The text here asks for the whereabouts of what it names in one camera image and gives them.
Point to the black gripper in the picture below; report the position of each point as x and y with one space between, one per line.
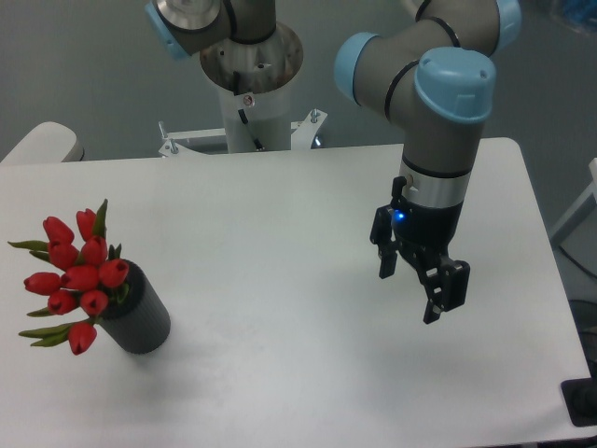
424 234

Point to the red tulip bouquet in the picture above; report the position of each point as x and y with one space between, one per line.
93 278

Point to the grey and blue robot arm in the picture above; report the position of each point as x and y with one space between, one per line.
434 80

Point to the dark grey ribbed vase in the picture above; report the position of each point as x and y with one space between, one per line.
141 324

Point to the black device at table edge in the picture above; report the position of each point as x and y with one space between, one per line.
580 400

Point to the clear bag with blue items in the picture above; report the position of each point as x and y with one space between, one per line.
577 15

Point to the white chair back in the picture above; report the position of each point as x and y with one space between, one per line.
48 142

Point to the white furniture frame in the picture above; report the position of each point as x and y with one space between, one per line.
576 213

